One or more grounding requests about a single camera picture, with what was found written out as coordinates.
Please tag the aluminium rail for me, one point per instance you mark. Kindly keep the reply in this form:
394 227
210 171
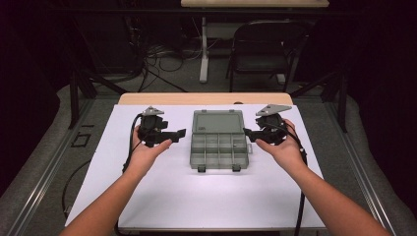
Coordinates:
49 170
360 170

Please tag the black metal frame stand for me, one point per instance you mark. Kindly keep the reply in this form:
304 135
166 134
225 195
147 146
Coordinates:
343 98
74 98

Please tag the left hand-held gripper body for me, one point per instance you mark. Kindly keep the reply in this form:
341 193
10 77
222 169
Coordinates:
150 131

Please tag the person's right hand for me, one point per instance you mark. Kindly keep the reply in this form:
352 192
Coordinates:
288 152

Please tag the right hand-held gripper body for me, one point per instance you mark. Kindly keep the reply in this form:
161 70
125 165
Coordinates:
273 131

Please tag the person's left hand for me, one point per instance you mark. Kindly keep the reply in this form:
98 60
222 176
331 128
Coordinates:
144 159

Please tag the grey plastic compartment box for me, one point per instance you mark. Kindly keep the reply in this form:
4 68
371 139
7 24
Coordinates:
213 154

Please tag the black tape strip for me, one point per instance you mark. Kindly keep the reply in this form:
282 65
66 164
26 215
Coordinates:
88 125

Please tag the white board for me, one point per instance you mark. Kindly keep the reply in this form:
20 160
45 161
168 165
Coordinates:
203 196

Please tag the wooden table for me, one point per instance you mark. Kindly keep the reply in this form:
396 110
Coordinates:
203 98

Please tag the black folding chair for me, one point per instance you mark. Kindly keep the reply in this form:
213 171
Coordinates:
268 32

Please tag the wooden desk with white legs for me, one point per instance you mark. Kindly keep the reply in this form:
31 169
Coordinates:
254 3

